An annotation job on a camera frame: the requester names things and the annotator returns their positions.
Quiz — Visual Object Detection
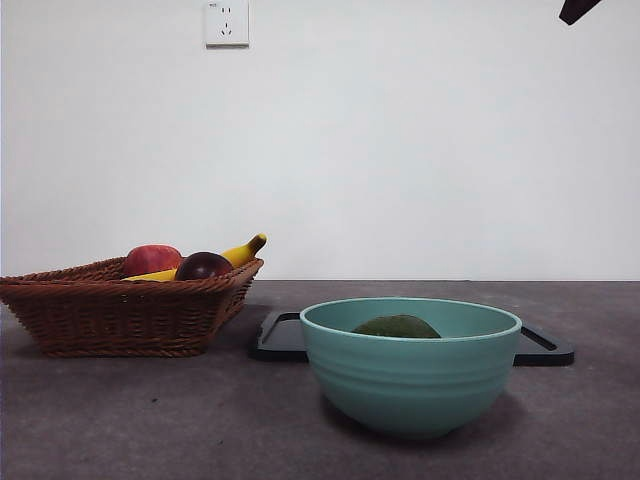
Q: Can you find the green avocado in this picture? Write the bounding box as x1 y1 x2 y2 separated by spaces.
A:
351 313 442 340

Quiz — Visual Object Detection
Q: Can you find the mint green bowl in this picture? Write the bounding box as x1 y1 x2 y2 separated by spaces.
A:
299 296 523 441

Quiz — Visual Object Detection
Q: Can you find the yellow banana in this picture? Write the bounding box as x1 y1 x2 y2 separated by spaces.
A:
121 233 268 283

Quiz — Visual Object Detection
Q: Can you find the dark green rectangular tray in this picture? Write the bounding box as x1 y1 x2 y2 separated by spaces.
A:
249 310 576 368

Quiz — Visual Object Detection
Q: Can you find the dark purple-red round fruit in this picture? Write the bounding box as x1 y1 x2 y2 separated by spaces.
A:
174 251 235 282

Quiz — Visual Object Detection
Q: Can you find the red apple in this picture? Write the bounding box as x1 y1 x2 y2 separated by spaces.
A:
122 243 184 278

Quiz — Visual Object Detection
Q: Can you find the brown wicker basket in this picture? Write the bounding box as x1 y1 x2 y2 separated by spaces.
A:
0 257 265 359

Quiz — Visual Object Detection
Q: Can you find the white wall socket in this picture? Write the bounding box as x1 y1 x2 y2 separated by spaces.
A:
204 0 250 50

